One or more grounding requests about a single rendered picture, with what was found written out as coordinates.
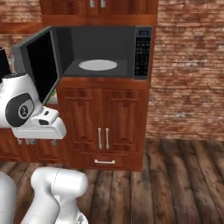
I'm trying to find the white microwave turntable plate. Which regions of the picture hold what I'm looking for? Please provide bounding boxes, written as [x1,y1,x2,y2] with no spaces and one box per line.
[77,59,119,72]

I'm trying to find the brown wooden cupboard door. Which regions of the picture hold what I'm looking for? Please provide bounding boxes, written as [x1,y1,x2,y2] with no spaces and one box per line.
[101,88,150,153]
[58,88,103,152]

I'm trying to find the grey microwave oven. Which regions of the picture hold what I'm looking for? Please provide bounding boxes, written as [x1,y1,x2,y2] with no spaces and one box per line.
[52,25,154,81]

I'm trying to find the microwave door with black window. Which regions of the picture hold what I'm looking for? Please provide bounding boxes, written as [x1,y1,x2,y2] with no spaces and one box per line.
[12,26,62,106]

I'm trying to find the brown wooden wall shelf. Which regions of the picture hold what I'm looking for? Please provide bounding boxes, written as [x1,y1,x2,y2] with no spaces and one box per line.
[0,22,44,35]

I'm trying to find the brown wooden counter cupboards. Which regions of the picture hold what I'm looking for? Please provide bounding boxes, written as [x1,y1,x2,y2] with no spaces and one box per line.
[0,127,70,165]

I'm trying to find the brown wooden wall cupboard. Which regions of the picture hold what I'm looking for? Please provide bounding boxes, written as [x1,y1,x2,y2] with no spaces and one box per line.
[38,0,160,27]

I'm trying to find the brown wooden drawer front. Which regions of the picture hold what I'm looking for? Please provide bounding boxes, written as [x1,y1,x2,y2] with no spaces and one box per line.
[80,151,130,171]

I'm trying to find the silver drawer handle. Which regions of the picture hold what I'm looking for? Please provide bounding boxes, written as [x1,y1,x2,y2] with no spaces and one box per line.
[93,158,116,165]

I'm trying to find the silver cupboard door handle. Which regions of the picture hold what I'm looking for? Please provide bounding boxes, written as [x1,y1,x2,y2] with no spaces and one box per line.
[97,127,103,151]
[104,127,110,151]

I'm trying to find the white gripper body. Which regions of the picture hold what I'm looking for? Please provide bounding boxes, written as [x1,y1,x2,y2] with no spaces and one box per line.
[10,115,67,141]

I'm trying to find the brown wooden base cabinet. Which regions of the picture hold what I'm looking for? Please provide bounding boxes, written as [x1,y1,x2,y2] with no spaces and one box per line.
[56,76,151,172]

